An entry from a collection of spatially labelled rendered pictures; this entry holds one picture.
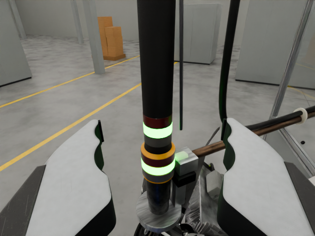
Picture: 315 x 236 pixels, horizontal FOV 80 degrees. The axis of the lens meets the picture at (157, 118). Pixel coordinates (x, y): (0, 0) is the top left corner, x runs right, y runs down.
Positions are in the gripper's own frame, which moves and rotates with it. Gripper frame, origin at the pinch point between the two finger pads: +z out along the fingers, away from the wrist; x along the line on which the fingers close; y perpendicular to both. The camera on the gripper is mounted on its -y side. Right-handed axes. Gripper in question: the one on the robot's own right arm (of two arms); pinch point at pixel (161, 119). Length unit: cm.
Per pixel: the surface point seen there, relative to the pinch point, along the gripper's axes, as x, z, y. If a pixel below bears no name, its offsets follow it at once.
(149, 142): -1.3, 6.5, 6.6
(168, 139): 1.0, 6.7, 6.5
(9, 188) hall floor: -169, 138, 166
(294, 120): 25.1, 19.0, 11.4
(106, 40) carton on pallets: -200, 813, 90
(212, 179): 21, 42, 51
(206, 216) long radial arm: 16, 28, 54
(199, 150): 5.7, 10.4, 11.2
